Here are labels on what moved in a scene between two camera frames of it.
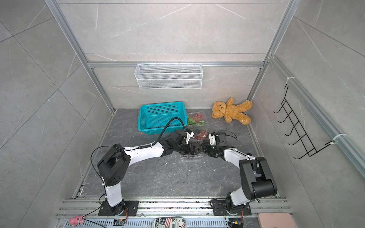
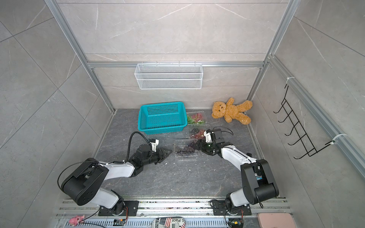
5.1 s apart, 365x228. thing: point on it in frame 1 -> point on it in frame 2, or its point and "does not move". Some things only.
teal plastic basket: [153, 118] does not move
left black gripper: [190, 151] -> [164, 156]
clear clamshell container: [197, 118] does not move
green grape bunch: [191, 121] does not move
